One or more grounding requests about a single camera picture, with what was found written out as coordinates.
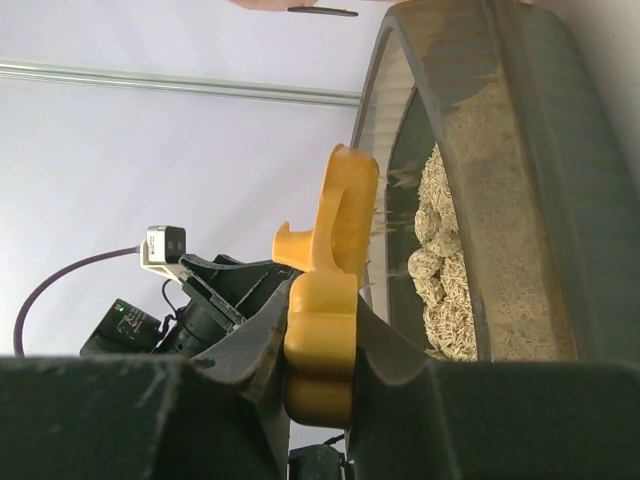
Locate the left aluminium frame post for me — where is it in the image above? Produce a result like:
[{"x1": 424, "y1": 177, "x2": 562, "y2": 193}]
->
[{"x1": 1, "y1": 60, "x2": 361, "y2": 108}]

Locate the orange trash bin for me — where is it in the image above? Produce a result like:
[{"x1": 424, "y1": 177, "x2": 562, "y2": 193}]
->
[{"x1": 229, "y1": 0, "x2": 319, "y2": 12}]

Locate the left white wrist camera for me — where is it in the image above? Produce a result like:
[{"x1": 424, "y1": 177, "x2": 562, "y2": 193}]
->
[{"x1": 139, "y1": 225, "x2": 186, "y2": 278}]

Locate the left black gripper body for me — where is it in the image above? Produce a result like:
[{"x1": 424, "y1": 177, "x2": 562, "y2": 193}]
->
[{"x1": 159, "y1": 280, "x2": 235, "y2": 358}]

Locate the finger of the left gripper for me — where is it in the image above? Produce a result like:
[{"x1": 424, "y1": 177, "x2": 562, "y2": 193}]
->
[{"x1": 179, "y1": 254, "x2": 300, "y2": 330}]

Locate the yellow litter scoop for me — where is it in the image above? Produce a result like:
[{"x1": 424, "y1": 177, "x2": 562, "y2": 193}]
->
[{"x1": 272, "y1": 144, "x2": 379, "y2": 429}]

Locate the black triangle sticker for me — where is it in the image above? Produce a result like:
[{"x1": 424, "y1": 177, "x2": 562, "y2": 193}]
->
[{"x1": 287, "y1": 6, "x2": 359, "y2": 18}]

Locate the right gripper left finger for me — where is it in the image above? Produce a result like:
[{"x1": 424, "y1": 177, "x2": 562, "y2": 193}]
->
[{"x1": 1, "y1": 283, "x2": 290, "y2": 479}]

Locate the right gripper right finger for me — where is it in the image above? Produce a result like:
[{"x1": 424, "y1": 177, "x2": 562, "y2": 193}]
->
[{"x1": 348, "y1": 302, "x2": 639, "y2": 479}]

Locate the grey plastic litter box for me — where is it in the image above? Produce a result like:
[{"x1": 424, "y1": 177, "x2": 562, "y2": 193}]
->
[{"x1": 352, "y1": 1, "x2": 639, "y2": 362}]

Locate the beige cat litter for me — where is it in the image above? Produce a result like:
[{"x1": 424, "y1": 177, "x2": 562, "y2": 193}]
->
[{"x1": 407, "y1": 147, "x2": 478, "y2": 361}]

